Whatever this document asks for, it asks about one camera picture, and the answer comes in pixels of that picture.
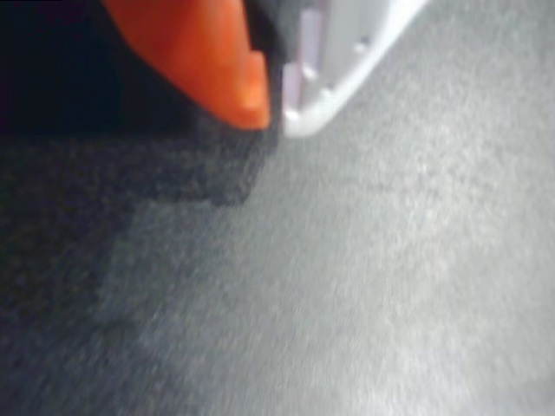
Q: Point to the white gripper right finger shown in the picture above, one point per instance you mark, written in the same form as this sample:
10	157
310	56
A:
342	52

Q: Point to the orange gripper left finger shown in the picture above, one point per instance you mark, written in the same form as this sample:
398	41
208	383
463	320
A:
204	56

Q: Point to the black table mat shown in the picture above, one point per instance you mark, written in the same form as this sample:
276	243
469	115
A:
347	260

